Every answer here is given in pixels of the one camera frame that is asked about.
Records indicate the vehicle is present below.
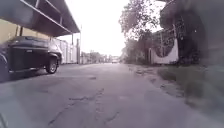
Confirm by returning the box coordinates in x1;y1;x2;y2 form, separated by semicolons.
111;58;121;65

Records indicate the grey asphalt road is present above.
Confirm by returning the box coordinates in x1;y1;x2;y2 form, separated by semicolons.
0;62;224;128

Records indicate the white fence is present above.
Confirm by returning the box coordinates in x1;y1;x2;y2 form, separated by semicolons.
53;37;81;65

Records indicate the row of trees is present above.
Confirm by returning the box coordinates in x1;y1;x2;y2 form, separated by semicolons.
118;0;224;66

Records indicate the grass verge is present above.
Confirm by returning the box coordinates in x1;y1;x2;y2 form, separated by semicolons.
128;63;224;113

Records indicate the dark car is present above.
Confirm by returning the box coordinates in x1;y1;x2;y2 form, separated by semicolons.
0;35;64;83

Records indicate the building with canopy roof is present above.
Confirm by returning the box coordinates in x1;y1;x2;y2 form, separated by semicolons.
0;0;82;46

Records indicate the white wall with ironwork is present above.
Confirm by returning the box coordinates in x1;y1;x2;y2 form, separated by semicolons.
148;27;180;66

